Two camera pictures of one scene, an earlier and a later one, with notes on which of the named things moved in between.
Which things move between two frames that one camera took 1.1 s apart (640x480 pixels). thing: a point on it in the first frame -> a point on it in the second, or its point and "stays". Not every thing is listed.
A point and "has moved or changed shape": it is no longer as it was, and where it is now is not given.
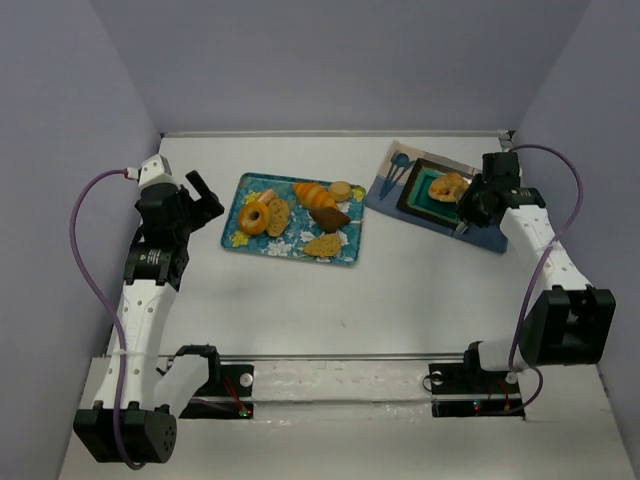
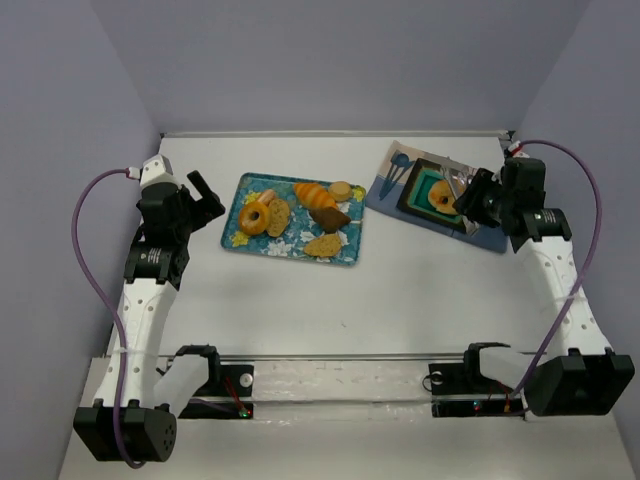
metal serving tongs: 462,227 -> 459,177
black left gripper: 189,201 stays
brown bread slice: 279,216 stays
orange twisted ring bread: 448,187 has moved or changed shape
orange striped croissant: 314,195 stays
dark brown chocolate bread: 329,218 stays
